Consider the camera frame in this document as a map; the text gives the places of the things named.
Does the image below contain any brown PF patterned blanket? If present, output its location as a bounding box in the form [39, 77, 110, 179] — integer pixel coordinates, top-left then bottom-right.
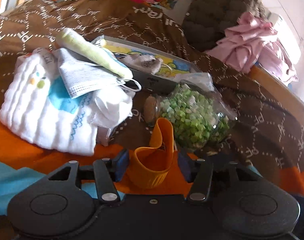
[0, 0, 304, 240]

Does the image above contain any pink cloth pile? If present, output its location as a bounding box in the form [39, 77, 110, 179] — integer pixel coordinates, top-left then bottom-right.
[206, 11, 299, 85]

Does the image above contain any wet wipes packet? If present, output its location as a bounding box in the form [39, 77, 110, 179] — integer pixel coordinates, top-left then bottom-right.
[172, 72, 215, 92]

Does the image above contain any orange silicone cup sleeve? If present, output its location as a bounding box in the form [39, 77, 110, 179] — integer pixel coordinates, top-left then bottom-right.
[127, 118, 174, 189]

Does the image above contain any white quilted baby towel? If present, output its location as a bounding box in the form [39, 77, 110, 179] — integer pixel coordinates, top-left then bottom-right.
[0, 48, 132, 156]

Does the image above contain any grey tray with cartoon picture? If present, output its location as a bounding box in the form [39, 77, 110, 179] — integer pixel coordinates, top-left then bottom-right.
[92, 35, 200, 94]

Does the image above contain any glass jar of green stars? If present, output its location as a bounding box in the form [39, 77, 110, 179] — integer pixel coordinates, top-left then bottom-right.
[143, 82, 237, 150]

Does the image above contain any brown quilted jacket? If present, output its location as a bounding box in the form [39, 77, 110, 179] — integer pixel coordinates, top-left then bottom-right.
[182, 0, 267, 52]

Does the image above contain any white face mask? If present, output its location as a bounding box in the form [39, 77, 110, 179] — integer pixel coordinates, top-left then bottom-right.
[53, 48, 142, 99]

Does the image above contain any yellow-green towel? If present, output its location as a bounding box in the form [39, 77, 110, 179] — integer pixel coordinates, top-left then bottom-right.
[55, 28, 133, 80]

